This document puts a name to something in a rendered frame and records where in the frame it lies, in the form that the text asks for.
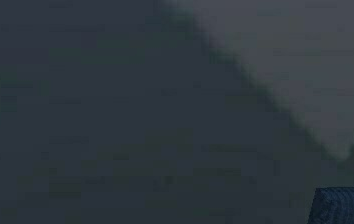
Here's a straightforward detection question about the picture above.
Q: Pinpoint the dark blue textured block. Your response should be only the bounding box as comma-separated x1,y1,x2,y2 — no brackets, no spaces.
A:
306,185,354,224

